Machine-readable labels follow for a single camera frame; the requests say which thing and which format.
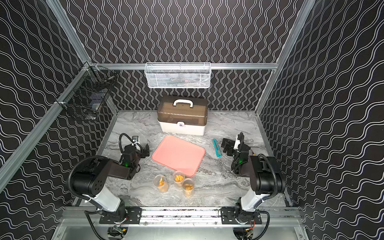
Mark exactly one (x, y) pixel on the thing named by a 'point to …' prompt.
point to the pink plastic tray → (180, 155)
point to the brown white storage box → (186, 115)
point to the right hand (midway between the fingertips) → (234, 142)
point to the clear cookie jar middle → (178, 177)
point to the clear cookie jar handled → (188, 187)
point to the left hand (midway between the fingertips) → (138, 142)
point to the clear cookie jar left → (161, 182)
